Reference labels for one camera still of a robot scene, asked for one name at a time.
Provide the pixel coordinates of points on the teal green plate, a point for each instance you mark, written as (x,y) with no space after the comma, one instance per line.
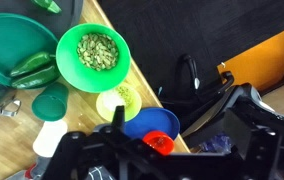
(5,40)

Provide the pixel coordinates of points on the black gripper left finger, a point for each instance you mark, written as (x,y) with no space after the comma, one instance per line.
(118,116)

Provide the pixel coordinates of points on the bright green plastic bowl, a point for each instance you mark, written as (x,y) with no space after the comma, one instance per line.
(68,66)

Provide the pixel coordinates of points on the dark green plastic cup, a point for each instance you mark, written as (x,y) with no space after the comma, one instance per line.
(50,103)

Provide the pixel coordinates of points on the yellow plastic bowl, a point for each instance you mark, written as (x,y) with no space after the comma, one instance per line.
(133,100)

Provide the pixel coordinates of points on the pale green seeds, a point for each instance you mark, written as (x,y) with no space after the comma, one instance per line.
(97,51)

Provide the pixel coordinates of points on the blue plastic plate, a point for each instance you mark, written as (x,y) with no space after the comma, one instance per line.
(152,120)

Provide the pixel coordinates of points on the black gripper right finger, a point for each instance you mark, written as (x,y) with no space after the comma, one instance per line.
(238,133)

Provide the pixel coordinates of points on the white rice grains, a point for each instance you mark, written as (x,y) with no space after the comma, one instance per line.
(113,100)

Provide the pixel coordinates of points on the white plastic cup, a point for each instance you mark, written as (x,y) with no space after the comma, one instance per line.
(48,138)

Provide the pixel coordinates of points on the black office chair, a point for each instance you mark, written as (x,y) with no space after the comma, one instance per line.
(195,100)

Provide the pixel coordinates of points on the small red cup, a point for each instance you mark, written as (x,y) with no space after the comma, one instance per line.
(158,141)

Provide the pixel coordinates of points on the orange floor mat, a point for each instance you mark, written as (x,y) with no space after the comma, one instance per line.
(265,60)

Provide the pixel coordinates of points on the dark grey round tray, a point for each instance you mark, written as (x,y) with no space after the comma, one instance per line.
(22,8)

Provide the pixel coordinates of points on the green pepper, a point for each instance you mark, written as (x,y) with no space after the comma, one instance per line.
(32,63)
(35,79)

